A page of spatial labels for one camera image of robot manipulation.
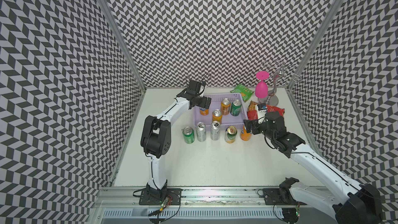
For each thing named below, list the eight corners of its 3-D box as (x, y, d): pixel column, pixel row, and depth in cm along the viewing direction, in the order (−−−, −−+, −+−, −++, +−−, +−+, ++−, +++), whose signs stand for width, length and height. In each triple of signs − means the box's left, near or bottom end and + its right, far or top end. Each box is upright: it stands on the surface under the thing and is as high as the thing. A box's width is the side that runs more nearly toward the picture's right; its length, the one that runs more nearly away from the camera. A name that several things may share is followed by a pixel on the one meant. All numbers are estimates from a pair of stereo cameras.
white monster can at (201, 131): (197, 141, 92) (195, 130, 82) (197, 133, 96) (196, 121, 86) (206, 141, 92) (206, 130, 82) (206, 133, 96) (206, 121, 86)
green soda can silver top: (184, 143, 91) (182, 135, 83) (185, 134, 95) (183, 126, 87) (194, 143, 91) (193, 135, 83) (195, 134, 95) (194, 126, 87)
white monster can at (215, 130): (210, 140, 93) (211, 129, 82) (210, 132, 97) (211, 119, 86) (219, 140, 93) (221, 129, 82) (219, 132, 97) (220, 119, 86)
